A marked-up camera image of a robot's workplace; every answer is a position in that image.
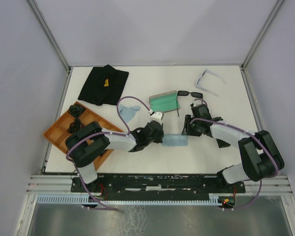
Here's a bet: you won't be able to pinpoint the blue cleaning cloth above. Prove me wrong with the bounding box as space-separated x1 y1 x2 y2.
162 134 188 147

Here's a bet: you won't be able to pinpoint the grey glasses case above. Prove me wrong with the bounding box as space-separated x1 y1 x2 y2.
149 90 180 113

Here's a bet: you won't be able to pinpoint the black sunglasses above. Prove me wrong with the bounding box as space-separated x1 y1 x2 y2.
176 90 203 116

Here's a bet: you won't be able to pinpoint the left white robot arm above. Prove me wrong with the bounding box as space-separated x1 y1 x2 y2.
65 120 164 192

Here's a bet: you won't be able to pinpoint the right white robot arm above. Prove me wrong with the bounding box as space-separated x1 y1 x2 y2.
182 103 285 192

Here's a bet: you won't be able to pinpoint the lavender sunglasses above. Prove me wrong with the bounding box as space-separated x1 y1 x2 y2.
194 69 226 97

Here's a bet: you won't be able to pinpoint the black rectangular case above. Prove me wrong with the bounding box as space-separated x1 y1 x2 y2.
216 139 231 148

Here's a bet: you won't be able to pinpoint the crumpled blue cloth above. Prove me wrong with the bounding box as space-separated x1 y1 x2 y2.
118 104 141 123

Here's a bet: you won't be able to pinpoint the black folded cloth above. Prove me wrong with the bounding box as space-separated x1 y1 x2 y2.
78 64 129 106

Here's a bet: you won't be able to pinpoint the black item in tray middle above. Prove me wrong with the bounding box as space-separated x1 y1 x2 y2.
67 118 83 134

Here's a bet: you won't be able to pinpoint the black item in tray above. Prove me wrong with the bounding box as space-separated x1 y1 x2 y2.
68 104 85 118
67 118 83 134

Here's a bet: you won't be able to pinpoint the black item in tray rear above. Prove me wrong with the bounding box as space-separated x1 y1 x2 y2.
68 104 85 118

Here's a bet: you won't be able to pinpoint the orange divided tray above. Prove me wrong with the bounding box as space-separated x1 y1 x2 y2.
43 102 122 173

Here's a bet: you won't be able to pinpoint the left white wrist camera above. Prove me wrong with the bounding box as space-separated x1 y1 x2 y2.
150 111 164 123

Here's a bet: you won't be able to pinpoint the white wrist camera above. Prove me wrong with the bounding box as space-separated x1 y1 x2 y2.
190 99 203 107
150 111 164 123

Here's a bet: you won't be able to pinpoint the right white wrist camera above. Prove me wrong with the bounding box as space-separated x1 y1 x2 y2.
190 99 203 107

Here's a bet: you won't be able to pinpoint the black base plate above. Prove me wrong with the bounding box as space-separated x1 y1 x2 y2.
71 173 245 197

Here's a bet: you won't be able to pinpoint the white slotted cable duct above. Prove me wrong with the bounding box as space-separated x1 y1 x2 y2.
36 193 234 205

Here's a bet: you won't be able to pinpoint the right aluminium frame post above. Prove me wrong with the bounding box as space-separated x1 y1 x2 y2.
241 0 286 70

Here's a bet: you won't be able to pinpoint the aluminium frame post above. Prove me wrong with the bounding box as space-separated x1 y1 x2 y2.
241 0 286 70
26 0 70 71

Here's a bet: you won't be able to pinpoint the left aluminium frame post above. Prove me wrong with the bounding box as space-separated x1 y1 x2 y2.
26 0 70 71

